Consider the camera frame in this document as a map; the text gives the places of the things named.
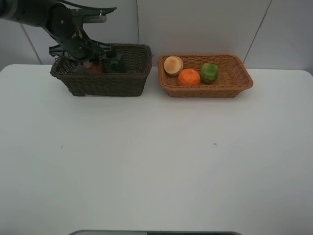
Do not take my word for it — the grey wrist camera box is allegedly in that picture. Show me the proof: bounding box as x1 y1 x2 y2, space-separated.
83 15 107 24

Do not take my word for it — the translucent pink plastic cup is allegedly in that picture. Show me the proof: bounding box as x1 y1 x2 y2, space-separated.
72 64 89 74

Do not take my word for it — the orange mandarin fruit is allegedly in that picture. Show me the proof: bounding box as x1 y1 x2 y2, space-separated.
178 69 201 86

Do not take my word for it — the round bread bun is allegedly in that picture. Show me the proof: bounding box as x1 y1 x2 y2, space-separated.
163 56 183 76

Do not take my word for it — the dark grey rectangular bottle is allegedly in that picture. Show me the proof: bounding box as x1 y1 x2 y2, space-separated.
101 45 126 73

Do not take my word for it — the pink bottle white cap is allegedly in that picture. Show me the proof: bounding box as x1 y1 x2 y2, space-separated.
83 61 102 74

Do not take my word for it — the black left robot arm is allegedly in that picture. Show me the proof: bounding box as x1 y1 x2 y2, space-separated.
0 0 116 63

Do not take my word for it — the dark brown wicker basket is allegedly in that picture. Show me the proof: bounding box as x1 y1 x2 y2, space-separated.
50 44 153 97

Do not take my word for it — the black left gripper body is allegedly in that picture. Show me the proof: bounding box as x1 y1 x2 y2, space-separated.
49 29 114 63

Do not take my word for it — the orange wicker basket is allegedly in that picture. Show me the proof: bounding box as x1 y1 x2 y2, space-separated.
158 54 253 98

